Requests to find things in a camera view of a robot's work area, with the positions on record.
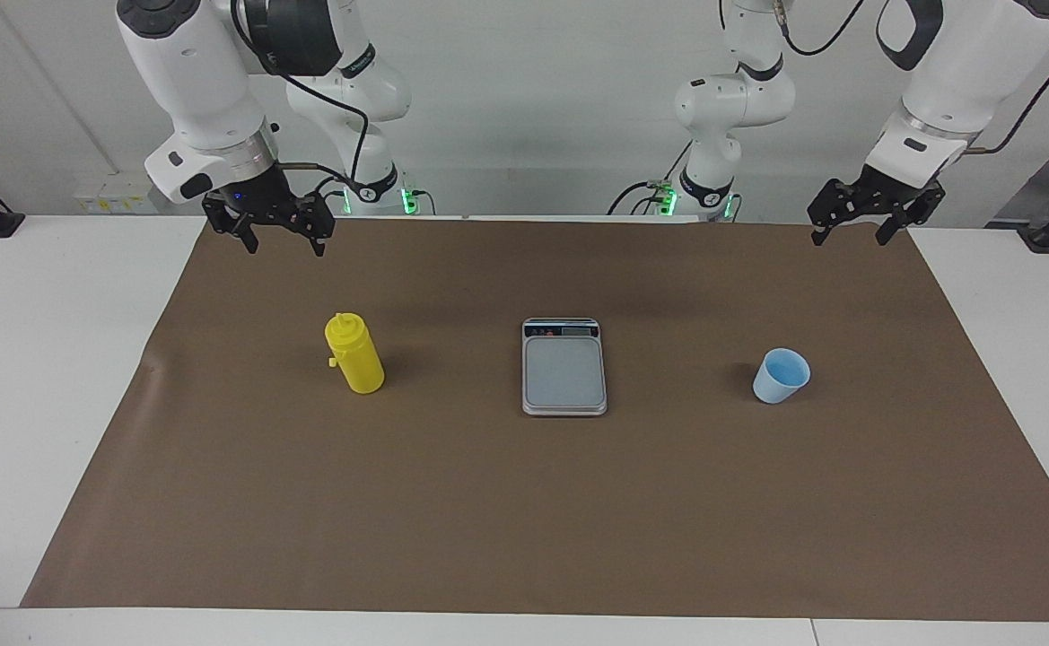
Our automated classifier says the silver digital kitchen scale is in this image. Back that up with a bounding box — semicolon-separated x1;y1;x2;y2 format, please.
521;317;608;417

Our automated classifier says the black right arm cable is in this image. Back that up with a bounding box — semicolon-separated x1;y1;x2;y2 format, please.
231;0;371;194

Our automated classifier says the brown paper table mat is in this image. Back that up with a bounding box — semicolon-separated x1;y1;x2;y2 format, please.
20;215;1049;622

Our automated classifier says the light blue plastic cup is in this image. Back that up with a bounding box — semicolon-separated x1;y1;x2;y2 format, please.
752;348;812;405

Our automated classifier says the yellow squeeze bottle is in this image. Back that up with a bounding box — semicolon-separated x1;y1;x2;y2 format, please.
324;312;386;395

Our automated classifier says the white wall socket box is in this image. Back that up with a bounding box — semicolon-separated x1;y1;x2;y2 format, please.
74;182;159;214

